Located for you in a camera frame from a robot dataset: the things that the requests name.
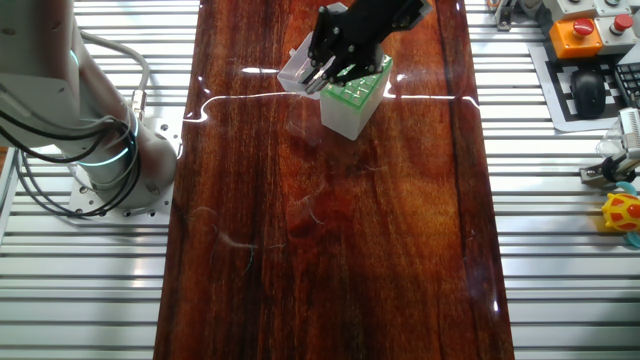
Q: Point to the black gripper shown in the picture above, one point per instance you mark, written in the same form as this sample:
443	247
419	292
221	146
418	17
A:
360	30

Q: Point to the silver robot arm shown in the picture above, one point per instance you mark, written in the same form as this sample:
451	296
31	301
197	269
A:
35	100

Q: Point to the translucent tip box green rack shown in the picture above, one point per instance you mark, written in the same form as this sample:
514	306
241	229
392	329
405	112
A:
350	120

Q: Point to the clear hinged box lid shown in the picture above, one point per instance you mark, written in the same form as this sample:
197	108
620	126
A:
295	75

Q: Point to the glossy wood grain board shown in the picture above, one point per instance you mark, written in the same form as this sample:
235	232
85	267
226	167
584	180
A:
325	250

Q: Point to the orange emergency stop box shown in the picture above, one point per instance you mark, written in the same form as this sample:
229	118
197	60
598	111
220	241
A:
565	45

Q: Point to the black white calibration sheet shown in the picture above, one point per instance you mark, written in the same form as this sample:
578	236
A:
565	120

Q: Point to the grey control box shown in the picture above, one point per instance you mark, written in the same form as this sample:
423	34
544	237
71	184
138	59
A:
612	6
570	7

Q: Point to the black computer mouse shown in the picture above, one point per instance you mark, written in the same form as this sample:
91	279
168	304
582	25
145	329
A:
588	95

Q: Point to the grey box red button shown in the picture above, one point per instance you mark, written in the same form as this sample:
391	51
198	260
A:
607	42

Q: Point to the silver metal clamp device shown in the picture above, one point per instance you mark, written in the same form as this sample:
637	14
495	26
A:
592	173

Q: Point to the black keyboard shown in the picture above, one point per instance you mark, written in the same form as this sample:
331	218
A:
629	82

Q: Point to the yellow orange turtle toy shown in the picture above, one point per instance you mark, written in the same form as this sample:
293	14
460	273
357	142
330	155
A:
622	212

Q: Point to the small silver metal bracket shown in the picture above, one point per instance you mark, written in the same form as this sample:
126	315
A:
505	15

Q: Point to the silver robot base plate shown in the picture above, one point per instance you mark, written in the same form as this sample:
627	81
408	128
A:
162	132

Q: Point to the silver ribbed exterior camera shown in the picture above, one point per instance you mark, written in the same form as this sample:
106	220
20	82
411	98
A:
631	130

